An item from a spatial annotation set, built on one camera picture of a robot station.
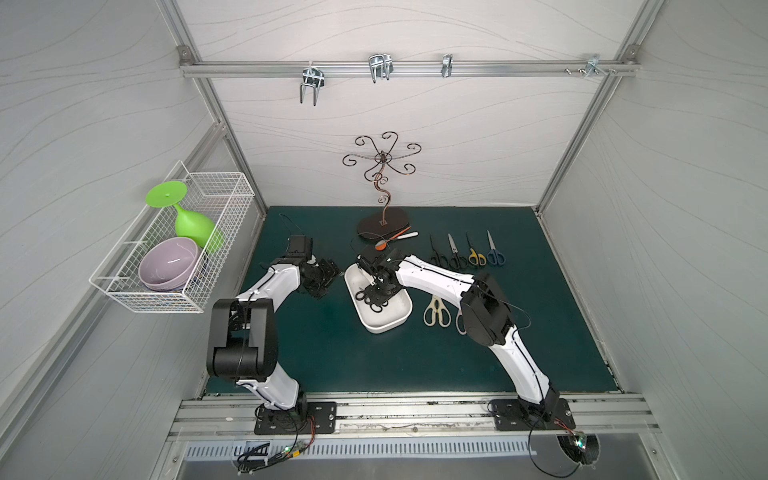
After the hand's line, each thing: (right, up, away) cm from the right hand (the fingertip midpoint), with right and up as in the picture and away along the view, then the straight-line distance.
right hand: (379, 292), depth 94 cm
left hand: (-12, +5, -2) cm, 14 cm away
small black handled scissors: (-1, -5, 0) cm, 5 cm away
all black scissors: (+21, +9, +11) cm, 26 cm away
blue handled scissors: (+41, +11, +11) cm, 44 cm away
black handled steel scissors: (+27, +9, +10) cm, 31 cm away
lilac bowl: (-43, +12, -32) cm, 55 cm away
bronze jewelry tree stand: (+2, +23, +21) cm, 31 cm away
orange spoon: (0, +15, +15) cm, 21 cm away
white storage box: (+6, -6, -1) cm, 8 cm away
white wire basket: (-42, +29, -14) cm, 53 cm away
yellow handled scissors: (+34, +10, +11) cm, 37 cm away
